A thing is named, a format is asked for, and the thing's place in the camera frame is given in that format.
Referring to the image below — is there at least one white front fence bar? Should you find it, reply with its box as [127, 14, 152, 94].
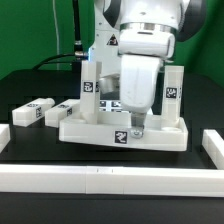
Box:
[0, 164, 224, 198]

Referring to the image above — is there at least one white fence bar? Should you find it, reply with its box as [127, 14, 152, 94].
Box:
[0, 124, 10, 153]
[202, 129, 224, 170]
[0, 164, 224, 198]

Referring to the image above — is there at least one thin white cable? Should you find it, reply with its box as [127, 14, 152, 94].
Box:
[52, 0, 61, 71]

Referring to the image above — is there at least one white marker sheet with tags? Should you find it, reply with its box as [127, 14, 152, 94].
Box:
[99, 100, 122, 112]

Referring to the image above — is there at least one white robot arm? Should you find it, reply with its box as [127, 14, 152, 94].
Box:
[90, 0, 206, 138]

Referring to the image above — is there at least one black cable post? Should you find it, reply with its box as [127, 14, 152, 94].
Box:
[71, 0, 84, 81]

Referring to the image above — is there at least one white desk top tray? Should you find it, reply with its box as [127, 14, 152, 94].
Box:
[59, 112, 188, 151]

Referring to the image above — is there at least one white left fence bar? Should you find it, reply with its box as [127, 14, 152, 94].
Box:
[0, 124, 10, 153]

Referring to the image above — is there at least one white right fence bar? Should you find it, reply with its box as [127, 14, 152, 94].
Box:
[202, 129, 224, 170]

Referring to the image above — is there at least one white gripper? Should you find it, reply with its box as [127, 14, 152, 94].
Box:
[119, 29, 175, 139]

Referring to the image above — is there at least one black thick cable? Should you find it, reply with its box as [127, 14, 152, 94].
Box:
[31, 53, 88, 71]

